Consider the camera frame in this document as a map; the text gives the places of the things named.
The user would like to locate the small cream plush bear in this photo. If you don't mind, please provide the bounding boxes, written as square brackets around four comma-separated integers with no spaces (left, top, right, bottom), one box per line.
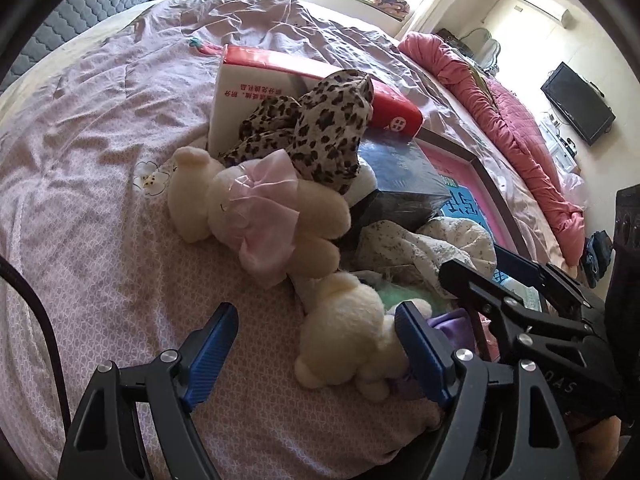
[294,272,433,403]

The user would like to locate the red and white box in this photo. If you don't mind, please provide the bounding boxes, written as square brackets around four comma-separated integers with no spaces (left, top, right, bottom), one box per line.
[207,44,425,158]

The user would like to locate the clear plastic bag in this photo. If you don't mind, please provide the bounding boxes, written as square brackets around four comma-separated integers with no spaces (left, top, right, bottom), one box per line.
[557,172,587,211]

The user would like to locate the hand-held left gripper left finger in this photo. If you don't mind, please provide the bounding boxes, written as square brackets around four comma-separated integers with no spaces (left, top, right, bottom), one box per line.
[57,302,239,480]

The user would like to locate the white framed mirror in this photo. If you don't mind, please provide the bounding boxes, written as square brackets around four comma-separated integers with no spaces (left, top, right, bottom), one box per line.
[467,27,502,73]

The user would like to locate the blue book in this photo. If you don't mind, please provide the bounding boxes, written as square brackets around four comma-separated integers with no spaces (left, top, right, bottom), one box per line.
[440,185,502,241]

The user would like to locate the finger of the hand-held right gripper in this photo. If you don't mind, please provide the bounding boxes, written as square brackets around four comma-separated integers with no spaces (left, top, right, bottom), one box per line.
[439,259,608,361]
[492,244,607,322]

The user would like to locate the white air conditioner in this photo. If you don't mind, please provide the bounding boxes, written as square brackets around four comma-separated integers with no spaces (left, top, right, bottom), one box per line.
[510,0,573,28]

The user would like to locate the pink quilt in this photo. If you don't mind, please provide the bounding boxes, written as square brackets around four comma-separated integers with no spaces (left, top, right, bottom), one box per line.
[397,31,586,268]

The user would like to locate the white cabinet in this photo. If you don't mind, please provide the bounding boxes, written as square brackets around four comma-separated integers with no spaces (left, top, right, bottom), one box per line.
[540,115,581,171]

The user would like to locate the pile of jeans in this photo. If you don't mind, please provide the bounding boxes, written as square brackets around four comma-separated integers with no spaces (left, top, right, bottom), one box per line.
[582,230,613,288]

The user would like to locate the dark blue box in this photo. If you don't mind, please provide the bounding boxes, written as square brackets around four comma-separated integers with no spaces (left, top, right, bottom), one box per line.
[350,127,453,241]

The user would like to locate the grey quilted headboard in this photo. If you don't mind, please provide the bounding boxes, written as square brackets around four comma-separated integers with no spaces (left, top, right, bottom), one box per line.
[0,0,183,93]

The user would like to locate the lilac bed sheet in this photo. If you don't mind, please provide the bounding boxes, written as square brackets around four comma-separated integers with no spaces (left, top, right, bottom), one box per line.
[0,0,561,480]

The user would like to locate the brown framed pink tray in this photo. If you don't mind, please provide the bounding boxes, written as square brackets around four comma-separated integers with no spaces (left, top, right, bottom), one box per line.
[412,127,551,366]

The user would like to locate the leopard print cloth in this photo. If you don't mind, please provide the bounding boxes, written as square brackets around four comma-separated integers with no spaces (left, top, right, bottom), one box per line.
[220,70,376,196]

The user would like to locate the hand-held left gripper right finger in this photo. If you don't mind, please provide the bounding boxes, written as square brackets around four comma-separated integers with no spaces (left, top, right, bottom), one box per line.
[394,301,583,480]

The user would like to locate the cream plush bunny pink dress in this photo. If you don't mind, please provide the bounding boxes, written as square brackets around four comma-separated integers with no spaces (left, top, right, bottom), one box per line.
[166,146,352,288]

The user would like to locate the black television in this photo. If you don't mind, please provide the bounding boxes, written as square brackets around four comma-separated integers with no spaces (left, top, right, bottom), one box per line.
[541,62,617,147]

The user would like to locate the purple plush toy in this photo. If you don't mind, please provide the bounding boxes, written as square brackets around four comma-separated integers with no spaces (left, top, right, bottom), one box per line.
[385,307,481,401]

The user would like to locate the black cable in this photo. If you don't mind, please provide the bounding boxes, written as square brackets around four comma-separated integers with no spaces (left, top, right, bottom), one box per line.
[0,255,73,428]

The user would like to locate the white floral cloth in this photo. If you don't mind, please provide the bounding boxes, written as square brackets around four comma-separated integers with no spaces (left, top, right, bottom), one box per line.
[345,217,498,306]

